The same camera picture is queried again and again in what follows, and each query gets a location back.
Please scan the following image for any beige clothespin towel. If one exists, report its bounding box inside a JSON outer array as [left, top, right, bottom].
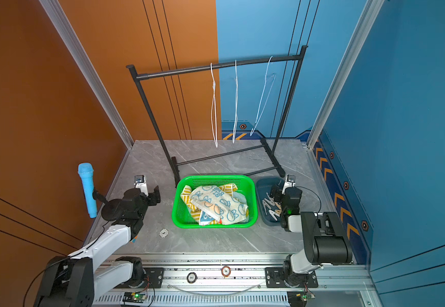
[[268, 212, 281, 223], [262, 198, 272, 211]]

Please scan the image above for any yellow striped towel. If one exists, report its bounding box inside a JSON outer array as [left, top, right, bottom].
[[179, 183, 240, 223]]

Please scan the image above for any bunny pattern towel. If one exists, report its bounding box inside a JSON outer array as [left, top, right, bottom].
[[189, 185, 250, 226]]

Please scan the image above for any white wire hanger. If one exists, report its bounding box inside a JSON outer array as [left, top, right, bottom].
[[250, 56, 276, 136], [231, 60, 239, 144], [210, 63, 219, 148]]

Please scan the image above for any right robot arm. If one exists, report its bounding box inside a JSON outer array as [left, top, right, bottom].
[[270, 185, 353, 288]]

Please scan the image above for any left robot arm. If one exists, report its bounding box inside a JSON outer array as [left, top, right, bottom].
[[34, 187, 161, 306]]

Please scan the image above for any dark teal tray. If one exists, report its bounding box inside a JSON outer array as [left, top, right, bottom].
[[256, 175, 296, 226]]

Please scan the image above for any black clothes rack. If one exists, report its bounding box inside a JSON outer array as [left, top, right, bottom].
[[126, 45, 308, 184]]

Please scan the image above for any green plastic basket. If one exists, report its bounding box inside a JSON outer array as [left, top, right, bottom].
[[172, 175, 258, 229]]

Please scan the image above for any green circuit board left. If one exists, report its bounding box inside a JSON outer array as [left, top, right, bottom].
[[122, 292, 148, 304]]

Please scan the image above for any circuit board right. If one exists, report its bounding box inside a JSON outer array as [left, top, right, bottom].
[[287, 292, 315, 307]]

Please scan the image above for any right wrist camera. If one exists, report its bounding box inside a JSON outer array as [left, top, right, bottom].
[[282, 175, 296, 194]]

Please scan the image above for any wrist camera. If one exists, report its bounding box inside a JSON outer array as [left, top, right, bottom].
[[134, 175, 149, 196], [282, 175, 296, 194]]

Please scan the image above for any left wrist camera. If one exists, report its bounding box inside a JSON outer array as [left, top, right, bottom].
[[134, 175, 149, 196]]

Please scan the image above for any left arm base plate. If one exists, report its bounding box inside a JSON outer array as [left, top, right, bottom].
[[114, 267, 165, 290]]

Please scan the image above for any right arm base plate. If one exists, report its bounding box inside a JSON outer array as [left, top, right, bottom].
[[265, 267, 318, 289]]

